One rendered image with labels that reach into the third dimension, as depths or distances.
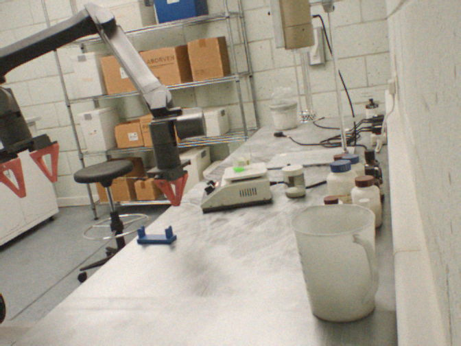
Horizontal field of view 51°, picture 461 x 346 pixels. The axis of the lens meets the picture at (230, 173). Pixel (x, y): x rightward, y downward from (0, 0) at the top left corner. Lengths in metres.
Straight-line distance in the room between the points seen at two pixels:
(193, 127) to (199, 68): 2.51
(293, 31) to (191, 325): 1.09
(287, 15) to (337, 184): 0.71
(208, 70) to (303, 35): 1.96
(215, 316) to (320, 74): 3.05
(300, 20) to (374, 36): 2.08
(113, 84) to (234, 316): 3.15
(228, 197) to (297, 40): 0.60
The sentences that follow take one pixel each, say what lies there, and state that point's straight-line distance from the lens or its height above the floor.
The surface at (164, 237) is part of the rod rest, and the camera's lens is 1.21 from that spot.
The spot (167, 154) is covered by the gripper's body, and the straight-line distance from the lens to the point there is 1.10.
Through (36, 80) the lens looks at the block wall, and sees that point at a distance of 4.74.
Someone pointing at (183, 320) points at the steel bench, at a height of 0.75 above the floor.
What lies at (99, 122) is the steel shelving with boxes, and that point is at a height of 0.79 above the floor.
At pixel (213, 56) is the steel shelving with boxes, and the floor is 1.14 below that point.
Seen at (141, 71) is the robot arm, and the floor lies 1.16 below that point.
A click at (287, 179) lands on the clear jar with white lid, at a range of 1.35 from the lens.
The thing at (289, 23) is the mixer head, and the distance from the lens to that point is 1.67.
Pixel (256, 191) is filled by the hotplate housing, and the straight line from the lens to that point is 1.34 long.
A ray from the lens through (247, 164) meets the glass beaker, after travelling 1.36.
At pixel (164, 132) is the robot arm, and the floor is 1.02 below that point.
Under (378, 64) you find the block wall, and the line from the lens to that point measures 3.72.
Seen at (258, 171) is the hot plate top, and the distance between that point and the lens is 1.34.
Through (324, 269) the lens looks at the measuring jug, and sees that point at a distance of 0.74.
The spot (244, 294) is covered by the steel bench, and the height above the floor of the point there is 0.75.
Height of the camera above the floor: 1.17
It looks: 14 degrees down
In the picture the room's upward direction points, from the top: 10 degrees counter-clockwise
